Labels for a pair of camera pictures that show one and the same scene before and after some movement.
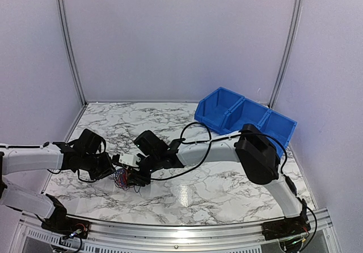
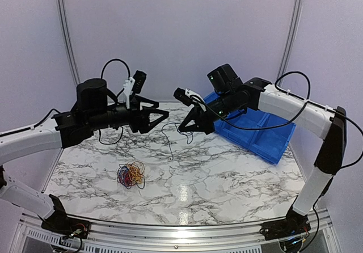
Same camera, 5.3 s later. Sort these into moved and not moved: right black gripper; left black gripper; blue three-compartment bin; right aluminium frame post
Moved: left black gripper; right black gripper
Not moved: blue three-compartment bin; right aluminium frame post
